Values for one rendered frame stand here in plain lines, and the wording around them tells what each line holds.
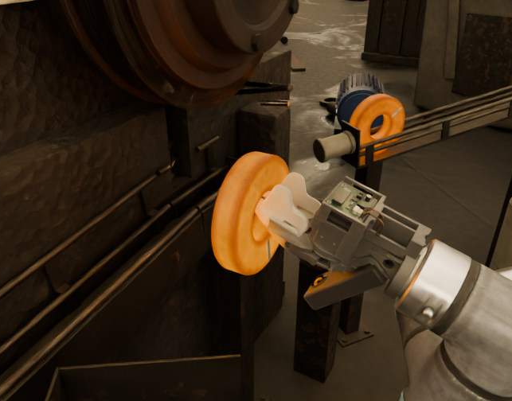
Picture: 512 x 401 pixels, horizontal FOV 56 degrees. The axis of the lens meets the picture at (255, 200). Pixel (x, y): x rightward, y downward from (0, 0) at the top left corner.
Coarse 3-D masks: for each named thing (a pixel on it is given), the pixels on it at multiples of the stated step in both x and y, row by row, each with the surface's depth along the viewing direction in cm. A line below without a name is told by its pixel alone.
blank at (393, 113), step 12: (372, 96) 117; (384, 96) 117; (360, 108) 117; (372, 108) 116; (384, 108) 118; (396, 108) 119; (360, 120) 116; (372, 120) 118; (384, 120) 123; (396, 120) 121; (384, 132) 123; (396, 132) 123; (360, 144) 120
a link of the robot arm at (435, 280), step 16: (432, 240) 52; (432, 256) 49; (448, 256) 49; (464, 256) 50; (416, 272) 49; (432, 272) 48; (448, 272) 48; (464, 272) 48; (416, 288) 49; (432, 288) 48; (448, 288) 48; (400, 304) 50; (416, 304) 49; (432, 304) 49; (448, 304) 48; (416, 320) 51; (432, 320) 49
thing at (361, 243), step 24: (336, 192) 53; (360, 192) 53; (336, 216) 51; (360, 216) 51; (384, 216) 51; (312, 240) 54; (336, 240) 52; (360, 240) 52; (384, 240) 51; (408, 240) 53; (336, 264) 53; (360, 264) 54; (384, 264) 53; (408, 264) 50
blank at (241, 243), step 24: (240, 168) 56; (264, 168) 57; (240, 192) 54; (264, 192) 58; (216, 216) 54; (240, 216) 54; (216, 240) 55; (240, 240) 55; (264, 240) 62; (240, 264) 57; (264, 264) 63
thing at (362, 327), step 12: (372, 168) 124; (360, 180) 127; (372, 180) 126; (504, 204) 166; (504, 216) 167; (492, 240) 174; (492, 252) 175; (348, 300) 147; (360, 300) 148; (348, 312) 148; (360, 312) 150; (348, 324) 151; (360, 324) 157; (348, 336) 152; (360, 336) 152; (372, 336) 153
